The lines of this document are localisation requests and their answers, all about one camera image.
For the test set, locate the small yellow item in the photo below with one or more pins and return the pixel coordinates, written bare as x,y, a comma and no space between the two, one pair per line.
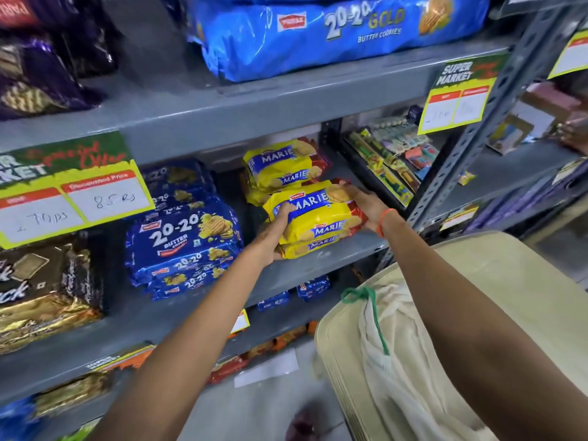
466,178

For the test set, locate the small yellow shelf label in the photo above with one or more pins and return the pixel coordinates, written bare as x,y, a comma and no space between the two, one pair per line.
567,170
240,322
459,217

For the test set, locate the yellow biscuit packet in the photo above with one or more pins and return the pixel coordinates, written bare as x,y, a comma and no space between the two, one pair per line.
317,246
255,195
280,163
317,211

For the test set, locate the brown and gold biscuit packet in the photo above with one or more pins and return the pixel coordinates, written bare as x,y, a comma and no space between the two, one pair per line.
41,289

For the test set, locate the person's left thumb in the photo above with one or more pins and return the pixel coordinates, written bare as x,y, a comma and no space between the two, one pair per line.
287,211

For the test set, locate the person's right hand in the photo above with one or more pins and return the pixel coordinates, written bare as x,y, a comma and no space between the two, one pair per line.
372,208

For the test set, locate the beige shopping bag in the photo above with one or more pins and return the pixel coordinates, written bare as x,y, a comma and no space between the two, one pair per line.
514,270

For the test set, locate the row of purple packets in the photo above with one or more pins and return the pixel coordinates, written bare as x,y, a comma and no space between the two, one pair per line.
519,202

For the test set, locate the white paper sheet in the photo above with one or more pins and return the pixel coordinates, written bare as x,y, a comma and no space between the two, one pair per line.
266,368

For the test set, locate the dark purple snack packet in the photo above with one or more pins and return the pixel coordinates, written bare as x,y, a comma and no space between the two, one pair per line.
94,36

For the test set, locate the grey metal shelving rack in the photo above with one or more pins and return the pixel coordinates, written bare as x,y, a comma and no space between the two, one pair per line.
183,110

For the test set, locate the large blue cookie pack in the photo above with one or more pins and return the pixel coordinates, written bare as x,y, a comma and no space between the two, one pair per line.
321,32

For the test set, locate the pink box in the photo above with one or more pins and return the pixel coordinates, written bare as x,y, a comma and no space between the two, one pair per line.
553,96

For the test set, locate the blue snack packet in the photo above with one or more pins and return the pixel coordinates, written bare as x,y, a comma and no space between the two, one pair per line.
16,420

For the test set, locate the grey metal side rack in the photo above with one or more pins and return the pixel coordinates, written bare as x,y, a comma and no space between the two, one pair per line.
500,172

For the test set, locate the large green yellow price tag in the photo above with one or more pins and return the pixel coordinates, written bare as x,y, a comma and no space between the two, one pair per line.
69,188

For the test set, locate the stack of blue cookie packets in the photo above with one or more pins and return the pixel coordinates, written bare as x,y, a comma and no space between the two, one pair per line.
183,243

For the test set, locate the small blue biscuit packet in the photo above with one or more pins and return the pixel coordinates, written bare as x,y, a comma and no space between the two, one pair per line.
273,301
313,289

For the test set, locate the purple biscuit packet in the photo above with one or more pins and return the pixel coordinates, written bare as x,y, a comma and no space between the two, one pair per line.
32,9
36,82

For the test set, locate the brown cardboard box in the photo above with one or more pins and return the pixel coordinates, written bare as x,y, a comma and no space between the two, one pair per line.
510,133

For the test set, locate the person's right fingers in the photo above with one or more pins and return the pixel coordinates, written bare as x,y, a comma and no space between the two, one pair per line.
353,191

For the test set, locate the orange wrist band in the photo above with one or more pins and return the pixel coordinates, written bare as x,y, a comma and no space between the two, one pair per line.
383,221

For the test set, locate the person's right forearm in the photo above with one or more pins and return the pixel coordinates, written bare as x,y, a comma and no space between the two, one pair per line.
468,326

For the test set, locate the green snack packet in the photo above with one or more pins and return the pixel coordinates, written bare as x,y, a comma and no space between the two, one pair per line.
82,430

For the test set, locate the tray of colourful stationery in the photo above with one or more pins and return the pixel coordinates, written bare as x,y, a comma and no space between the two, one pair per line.
390,156

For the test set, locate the person's left forearm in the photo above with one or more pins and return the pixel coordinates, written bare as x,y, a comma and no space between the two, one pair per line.
193,344

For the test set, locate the row of orange red packets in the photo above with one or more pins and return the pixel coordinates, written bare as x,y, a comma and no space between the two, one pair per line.
257,353

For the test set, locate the person's left hand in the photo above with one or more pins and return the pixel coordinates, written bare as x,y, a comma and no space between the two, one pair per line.
268,241

